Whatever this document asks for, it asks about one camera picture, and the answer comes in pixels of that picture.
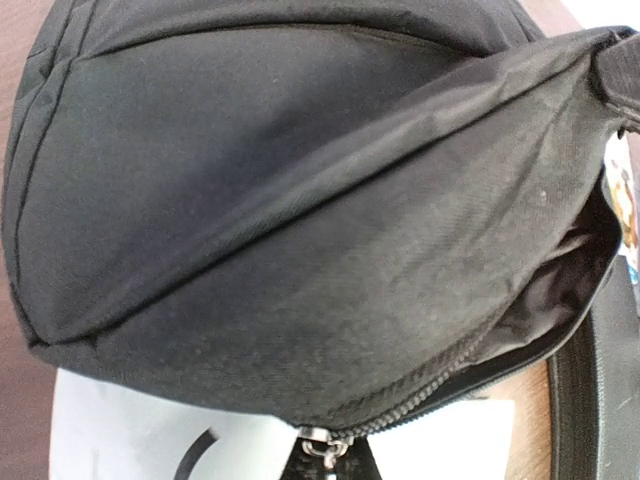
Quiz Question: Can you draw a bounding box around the black student bag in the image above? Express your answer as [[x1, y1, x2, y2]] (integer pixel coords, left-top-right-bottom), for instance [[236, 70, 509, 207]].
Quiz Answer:
[[0, 0, 640, 480]]

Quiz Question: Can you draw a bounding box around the grey book with G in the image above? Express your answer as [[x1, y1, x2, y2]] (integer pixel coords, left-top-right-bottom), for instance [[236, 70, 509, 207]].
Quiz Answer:
[[49, 370, 514, 479]]

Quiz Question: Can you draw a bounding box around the dog picture book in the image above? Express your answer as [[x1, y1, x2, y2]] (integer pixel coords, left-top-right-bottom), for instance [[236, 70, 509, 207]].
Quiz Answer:
[[604, 134, 639, 314]]

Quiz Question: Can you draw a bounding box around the black flat case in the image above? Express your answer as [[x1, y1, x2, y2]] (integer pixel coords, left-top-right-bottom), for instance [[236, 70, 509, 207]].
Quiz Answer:
[[548, 257, 639, 480]]

